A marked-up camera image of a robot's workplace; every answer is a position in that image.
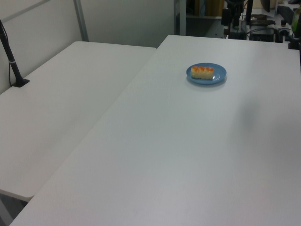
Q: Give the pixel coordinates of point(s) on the blue round plate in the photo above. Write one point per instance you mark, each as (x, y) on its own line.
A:
(219, 75)

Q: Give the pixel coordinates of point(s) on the black electronics box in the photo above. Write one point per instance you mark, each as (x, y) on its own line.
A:
(262, 35)

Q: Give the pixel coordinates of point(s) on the grey metal shelf leg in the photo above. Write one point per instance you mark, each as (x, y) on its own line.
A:
(180, 16)

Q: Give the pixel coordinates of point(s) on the black camera stand pole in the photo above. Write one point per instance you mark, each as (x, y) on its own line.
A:
(11, 60)

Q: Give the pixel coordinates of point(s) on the green bottle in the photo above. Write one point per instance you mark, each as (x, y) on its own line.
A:
(296, 18)

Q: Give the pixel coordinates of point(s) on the black monitor stand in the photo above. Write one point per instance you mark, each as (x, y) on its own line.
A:
(249, 11)

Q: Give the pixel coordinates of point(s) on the dark flat tray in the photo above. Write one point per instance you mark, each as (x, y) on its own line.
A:
(263, 21)

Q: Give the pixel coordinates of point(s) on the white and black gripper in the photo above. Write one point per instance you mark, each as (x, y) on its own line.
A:
(236, 2)

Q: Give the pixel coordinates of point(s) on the brown cardboard box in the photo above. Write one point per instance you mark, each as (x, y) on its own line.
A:
(208, 7)

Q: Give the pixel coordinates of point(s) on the orange topped bread loaf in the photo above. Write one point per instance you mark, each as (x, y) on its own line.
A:
(202, 72)

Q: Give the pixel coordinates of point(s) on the black table clamp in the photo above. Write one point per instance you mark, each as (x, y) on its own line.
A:
(294, 43)

